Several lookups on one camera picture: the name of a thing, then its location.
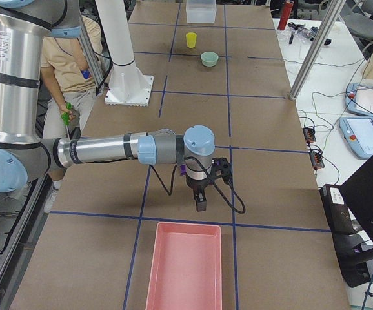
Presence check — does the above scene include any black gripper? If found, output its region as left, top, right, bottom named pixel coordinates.
left=186, top=176, right=209, bottom=212

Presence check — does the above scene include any mint green bowl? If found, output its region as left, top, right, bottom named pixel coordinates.
left=200, top=51, right=219, bottom=67

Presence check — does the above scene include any yellow plastic cup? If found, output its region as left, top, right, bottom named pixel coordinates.
left=185, top=32, right=197, bottom=48

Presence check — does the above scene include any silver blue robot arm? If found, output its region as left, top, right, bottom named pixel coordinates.
left=0, top=1, right=215, bottom=211

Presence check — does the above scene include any clear plastic storage box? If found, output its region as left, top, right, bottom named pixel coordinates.
left=186, top=0, right=217, bottom=24

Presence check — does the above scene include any pink plastic tray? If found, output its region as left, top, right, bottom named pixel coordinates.
left=145, top=222, right=223, bottom=309

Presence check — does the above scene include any lower orange relay board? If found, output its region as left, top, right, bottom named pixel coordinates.
left=309, top=149, right=325, bottom=170

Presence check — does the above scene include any orange relay board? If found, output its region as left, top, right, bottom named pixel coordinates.
left=303, top=127, right=316, bottom=144
left=309, top=149, right=325, bottom=170

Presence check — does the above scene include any upper orange relay board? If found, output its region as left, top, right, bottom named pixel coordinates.
left=303, top=127, right=316, bottom=144

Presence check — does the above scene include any black monitor with stand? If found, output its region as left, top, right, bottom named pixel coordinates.
left=319, top=155, right=373, bottom=287

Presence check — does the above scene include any lower teach pendant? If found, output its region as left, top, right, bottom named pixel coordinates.
left=339, top=116, right=373, bottom=159

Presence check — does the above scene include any teach pendant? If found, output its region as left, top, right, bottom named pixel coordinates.
left=345, top=83, right=373, bottom=117
left=339, top=116, right=373, bottom=159

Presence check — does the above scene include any seated person beige shirt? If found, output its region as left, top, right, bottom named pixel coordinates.
left=39, top=14, right=104, bottom=214

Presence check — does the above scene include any upper teach pendant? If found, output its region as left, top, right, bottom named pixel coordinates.
left=345, top=83, right=373, bottom=117

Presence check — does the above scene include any red bottle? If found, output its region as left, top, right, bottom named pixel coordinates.
left=277, top=0, right=294, bottom=31

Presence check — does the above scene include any grey folding chair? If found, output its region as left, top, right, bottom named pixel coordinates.
left=343, top=0, right=373, bottom=52

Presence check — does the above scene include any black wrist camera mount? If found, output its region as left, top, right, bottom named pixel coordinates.
left=210, top=157, right=233, bottom=185

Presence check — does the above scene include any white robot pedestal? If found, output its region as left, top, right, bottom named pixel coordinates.
left=96, top=0, right=154, bottom=107

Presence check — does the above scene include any green handled grabber tool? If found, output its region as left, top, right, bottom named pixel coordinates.
left=61, top=102, right=72, bottom=139

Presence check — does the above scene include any aluminium frame post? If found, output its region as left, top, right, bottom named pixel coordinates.
left=288, top=0, right=345, bottom=101

